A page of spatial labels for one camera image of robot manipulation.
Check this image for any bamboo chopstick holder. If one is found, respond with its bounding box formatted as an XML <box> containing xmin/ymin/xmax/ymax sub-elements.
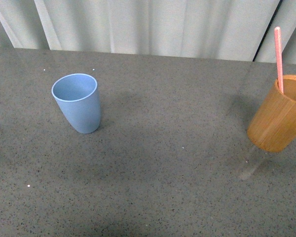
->
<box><xmin>247</xmin><ymin>75</ymin><xmax>296</xmax><ymax>152</ymax></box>

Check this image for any blue plastic cup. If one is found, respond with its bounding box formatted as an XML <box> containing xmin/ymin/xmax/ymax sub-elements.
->
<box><xmin>51</xmin><ymin>73</ymin><xmax>101</xmax><ymax>134</ymax></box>

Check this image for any pink chopstick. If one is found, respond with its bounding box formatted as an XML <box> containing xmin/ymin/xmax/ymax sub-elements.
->
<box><xmin>274</xmin><ymin>26</ymin><xmax>284</xmax><ymax>94</ymax></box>

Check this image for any white curtain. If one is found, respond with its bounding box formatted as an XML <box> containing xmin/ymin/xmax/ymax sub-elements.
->
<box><xmin>0</xmin><ymin>0</ymin><xmax>296</xmax><ymax>64</ymax></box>

